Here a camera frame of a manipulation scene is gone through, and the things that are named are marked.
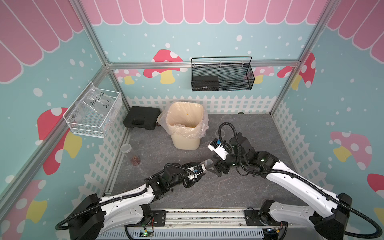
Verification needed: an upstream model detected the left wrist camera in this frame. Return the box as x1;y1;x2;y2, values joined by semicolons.
188;169;203;181

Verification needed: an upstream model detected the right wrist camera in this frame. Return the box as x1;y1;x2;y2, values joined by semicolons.
208;138;229;161

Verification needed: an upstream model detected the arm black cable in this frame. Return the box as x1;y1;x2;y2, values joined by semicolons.
54;163;196;231
218;122;383;239

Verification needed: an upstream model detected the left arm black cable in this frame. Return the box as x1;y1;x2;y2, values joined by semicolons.
54;163;196;231

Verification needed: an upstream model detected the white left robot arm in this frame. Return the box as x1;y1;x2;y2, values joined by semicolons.
56;163;207;240

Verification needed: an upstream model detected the cream plastic trash bin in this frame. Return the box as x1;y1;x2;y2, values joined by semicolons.
166;102;205;151

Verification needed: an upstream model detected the black plastic tool case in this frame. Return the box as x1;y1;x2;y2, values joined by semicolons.
123;106;161;130

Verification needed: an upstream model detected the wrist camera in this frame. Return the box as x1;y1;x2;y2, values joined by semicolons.
188;169;203;181
208;138;229;161

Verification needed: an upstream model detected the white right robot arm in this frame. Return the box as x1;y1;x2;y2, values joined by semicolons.
208;135;352;240

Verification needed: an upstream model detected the black wire mesh basket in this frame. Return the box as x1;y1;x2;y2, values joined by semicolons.
191;56;255;91

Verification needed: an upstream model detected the white wire wall basket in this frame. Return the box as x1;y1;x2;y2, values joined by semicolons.
63;82;123;139

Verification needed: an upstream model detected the black box in basket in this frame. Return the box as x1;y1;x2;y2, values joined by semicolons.
192;76;220;92

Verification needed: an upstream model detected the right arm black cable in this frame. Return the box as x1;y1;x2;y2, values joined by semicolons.
218;122;383;239

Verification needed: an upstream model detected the clear plastic bag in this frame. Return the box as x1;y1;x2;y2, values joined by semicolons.
69;87;123;131

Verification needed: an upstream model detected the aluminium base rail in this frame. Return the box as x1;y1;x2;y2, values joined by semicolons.
98;208;322;240

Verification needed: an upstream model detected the clear plastic bin liner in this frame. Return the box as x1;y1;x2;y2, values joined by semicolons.
157;102;209;140

